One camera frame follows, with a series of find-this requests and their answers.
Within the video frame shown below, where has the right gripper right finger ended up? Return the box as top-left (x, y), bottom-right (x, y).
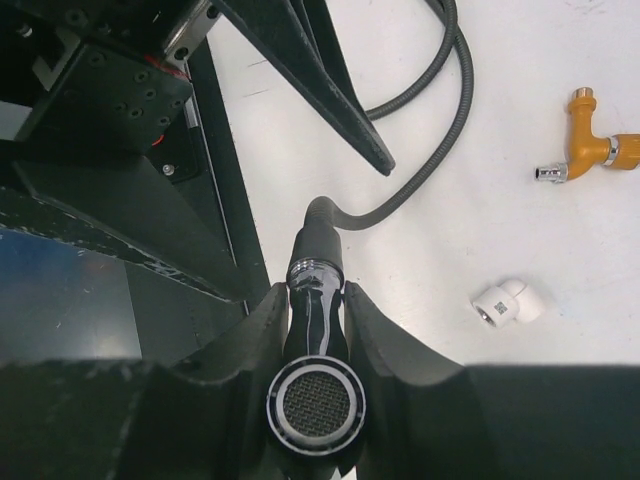
top-left (344, 283), bottom-right (639, 479)

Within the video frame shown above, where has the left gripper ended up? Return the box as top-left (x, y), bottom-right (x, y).
top-left (1, 1), bottom-right (240, 302)

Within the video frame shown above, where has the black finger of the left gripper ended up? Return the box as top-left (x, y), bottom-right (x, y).
top-left (212, 0), bottom-right (395, 176)

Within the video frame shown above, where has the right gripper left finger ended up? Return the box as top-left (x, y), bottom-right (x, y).
top-left (1, 283), bottom-right (288, 479)

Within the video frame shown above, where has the chrome lever faucet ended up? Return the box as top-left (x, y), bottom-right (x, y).
top-left (266, 259), bottom-right (367, 479)

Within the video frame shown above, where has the grey flexible hose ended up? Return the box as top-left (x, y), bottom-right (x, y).
top-left (287, 0), bottom-right (475, 269)

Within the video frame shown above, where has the white elbow fitting centre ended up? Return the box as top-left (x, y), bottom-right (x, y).
top-left (471, 279), bottom-right (546, 328)

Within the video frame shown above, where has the orange plastic faucet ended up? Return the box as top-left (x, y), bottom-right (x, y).
top-left (534, 87), bottom-right (639, 184)

